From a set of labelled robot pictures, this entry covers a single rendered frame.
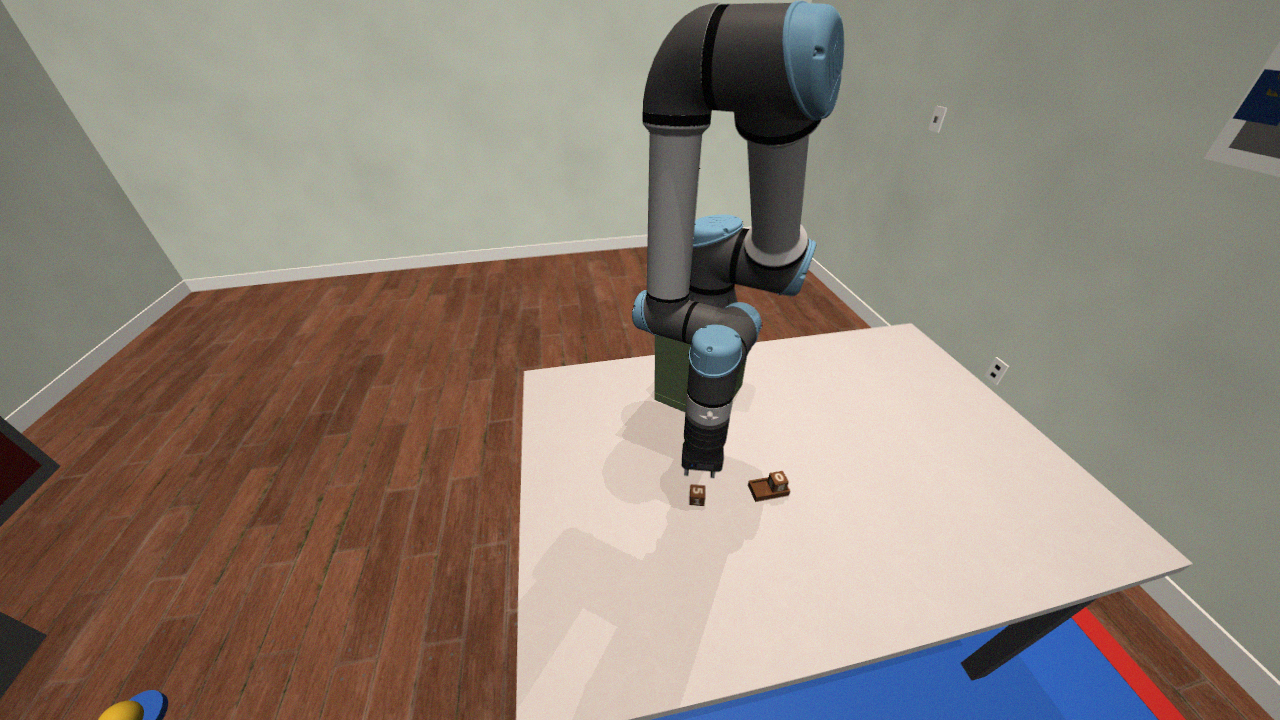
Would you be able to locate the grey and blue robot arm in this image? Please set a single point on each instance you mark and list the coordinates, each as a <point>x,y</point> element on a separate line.
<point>777,66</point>

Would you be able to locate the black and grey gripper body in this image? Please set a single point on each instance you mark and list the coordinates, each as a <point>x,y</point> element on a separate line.
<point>702,434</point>

